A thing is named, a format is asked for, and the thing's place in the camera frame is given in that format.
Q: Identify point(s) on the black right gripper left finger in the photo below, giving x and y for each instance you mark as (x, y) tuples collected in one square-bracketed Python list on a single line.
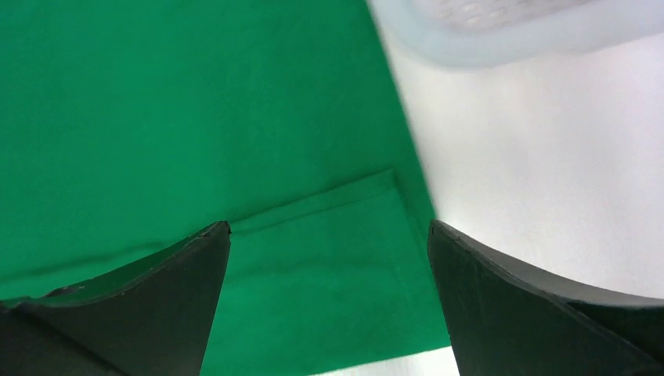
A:
[(152, 316)]

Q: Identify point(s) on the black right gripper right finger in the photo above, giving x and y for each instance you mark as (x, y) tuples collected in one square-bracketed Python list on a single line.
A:
[(505, 316)]

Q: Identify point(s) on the green t-shirt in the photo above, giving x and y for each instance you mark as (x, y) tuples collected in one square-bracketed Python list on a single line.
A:
[(128, 125)]

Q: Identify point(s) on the white plastic basket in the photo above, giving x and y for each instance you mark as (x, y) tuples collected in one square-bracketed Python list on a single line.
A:
[(479, 34)]

